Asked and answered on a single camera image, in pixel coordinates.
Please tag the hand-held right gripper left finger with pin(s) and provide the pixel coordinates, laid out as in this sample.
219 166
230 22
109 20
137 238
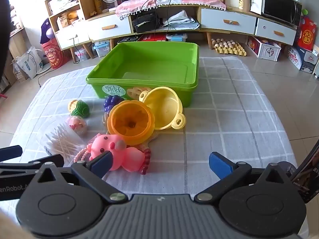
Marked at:
102 164

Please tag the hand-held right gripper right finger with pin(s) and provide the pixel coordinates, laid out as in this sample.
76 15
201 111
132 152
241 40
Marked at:
220 164

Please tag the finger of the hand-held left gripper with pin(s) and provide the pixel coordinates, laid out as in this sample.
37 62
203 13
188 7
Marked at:
49 159
10 153

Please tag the clear cotton swab container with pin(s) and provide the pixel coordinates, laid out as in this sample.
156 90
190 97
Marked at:
62 144

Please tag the pink toy pig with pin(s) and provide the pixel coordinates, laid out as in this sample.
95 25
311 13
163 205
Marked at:
129 156

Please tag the orange toy bowl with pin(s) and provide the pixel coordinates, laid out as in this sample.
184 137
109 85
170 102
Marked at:
124 119

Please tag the green plastic bin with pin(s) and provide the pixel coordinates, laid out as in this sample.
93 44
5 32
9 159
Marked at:
149 62

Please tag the pink clear toy ball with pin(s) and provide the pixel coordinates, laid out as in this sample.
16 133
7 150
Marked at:
76 127

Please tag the white checked tablecloth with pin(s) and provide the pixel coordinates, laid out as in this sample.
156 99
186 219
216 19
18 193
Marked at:
224 119

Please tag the green and yellow toy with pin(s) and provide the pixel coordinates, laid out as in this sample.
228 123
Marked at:
81 108

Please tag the purple toy grapes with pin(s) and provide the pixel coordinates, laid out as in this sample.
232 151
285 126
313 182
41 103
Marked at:
112 102

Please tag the yellow toy pot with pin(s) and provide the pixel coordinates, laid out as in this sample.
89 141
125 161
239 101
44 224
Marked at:
164 109

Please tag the white plastic bag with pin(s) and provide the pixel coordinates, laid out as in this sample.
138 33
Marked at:
28 62

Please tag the red gift bag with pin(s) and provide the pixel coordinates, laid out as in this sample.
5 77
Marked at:
53 54

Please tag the clear storage box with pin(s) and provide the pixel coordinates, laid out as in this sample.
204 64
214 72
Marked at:
177 38
82 54
102 49

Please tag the yellow egg tray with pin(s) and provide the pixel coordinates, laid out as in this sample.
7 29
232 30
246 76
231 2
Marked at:
228 46

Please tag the white crate with red print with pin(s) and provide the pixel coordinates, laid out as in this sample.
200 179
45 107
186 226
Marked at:
269 52

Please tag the clear box with black lid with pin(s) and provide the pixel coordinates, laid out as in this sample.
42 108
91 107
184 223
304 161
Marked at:
127 40

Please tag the purple cloth bag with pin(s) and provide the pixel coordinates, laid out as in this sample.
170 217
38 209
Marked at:
46 29

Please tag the white blue cardboard box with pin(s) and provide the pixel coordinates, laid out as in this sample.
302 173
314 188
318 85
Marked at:
299 59

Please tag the red flat box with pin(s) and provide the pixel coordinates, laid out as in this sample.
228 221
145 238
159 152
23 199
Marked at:
152 37

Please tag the wooden white TV cabinet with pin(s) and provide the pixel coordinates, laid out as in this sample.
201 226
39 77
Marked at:
216 20

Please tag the black bag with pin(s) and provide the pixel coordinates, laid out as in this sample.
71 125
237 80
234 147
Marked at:
145 22

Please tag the pile of white papers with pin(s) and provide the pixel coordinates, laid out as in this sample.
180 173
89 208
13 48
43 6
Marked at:
179 20

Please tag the red gift box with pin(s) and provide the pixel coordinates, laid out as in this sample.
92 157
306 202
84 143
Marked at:
305 34

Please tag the yellow printed cup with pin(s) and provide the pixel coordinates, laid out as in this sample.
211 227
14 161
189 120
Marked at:
241 2

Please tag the black microwave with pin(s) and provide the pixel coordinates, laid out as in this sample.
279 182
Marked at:
279 5

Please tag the small green toy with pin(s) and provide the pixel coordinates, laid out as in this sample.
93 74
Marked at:
304 12

